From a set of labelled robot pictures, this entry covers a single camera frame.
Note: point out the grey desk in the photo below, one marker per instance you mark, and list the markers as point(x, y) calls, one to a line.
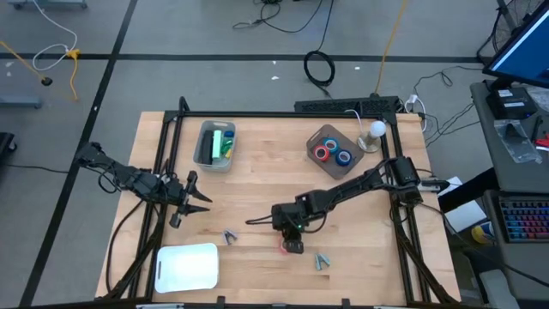
point(484, 141)

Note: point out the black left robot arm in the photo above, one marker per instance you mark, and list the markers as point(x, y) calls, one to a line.
point(128, 180)

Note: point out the black perforated bar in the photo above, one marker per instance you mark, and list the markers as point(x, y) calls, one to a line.
point(343, 105)

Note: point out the light blue tape roll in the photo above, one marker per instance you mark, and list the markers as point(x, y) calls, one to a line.
point(330, 139)

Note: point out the red tape roll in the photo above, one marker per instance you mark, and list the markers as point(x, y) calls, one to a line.
point(321, 160)

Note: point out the pink tape roll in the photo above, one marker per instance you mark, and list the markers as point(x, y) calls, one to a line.
point(282, 250)

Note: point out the black floor puck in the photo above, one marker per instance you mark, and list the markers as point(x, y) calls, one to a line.
point(46, 81)

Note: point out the blue mini stapler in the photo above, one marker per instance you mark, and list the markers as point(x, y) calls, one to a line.
point(228, 134)

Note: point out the white plastic bin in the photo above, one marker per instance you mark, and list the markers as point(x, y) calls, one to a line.
point(186, 268)

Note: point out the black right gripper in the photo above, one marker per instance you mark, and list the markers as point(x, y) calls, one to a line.
point(291, 219)

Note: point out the black chair base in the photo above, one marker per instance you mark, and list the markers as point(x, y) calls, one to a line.
point(5, 142)

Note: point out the aluminium profile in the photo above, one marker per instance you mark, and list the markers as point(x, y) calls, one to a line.
point(158, 306)

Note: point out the grey staple remover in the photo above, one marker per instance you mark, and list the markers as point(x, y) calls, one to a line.
point(321, 261)

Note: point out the black mini computer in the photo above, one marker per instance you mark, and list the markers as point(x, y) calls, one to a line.
point(510, 103)

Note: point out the mint green stapler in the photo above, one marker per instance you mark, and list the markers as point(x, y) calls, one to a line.
point(217, 143)

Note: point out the backlit keyboard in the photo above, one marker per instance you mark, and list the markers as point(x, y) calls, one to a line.
point(527, 219)

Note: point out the black table frame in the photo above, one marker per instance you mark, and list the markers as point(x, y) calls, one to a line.
point(279, 114)

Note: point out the clear plastic bag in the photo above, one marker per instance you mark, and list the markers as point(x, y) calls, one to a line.
point(514, 141)

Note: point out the dark blue tape roll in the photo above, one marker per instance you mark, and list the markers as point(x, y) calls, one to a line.
point(343, 164)

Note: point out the yellow and blue item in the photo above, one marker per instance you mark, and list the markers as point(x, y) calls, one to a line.
point(482, 234)

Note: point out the grey floor bar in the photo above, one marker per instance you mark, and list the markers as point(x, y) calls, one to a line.
point(19, 102)

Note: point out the red tool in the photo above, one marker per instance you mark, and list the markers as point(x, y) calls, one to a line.
point(544, 141)

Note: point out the grey plastic bin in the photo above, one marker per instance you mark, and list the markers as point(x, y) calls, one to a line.
point(214, 168)

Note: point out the white paper sheet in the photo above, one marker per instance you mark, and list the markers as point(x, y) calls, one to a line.
point(465, 216)

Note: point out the white plug adapter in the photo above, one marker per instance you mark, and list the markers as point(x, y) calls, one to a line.
point(412, 99)

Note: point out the brown plastic bin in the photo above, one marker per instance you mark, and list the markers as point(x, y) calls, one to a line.
point(332, 171)

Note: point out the black floor fan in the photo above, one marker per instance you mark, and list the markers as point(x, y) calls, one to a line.
point(506, 15)

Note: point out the grey chair seat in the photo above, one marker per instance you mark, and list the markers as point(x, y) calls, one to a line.
point(497, 292)

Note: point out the computer monitor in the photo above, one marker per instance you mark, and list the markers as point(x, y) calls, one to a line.
point(523, 56)

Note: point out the bulb lamp with brass base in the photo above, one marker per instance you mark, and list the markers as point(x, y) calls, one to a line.
point(377, 128)

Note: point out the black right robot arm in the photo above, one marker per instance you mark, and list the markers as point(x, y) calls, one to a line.
point(356, 186)

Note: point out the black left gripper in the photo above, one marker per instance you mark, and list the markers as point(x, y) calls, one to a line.
point(180, 193)

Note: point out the lilac staple remover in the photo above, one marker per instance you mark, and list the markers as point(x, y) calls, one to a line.
point(229, 237)

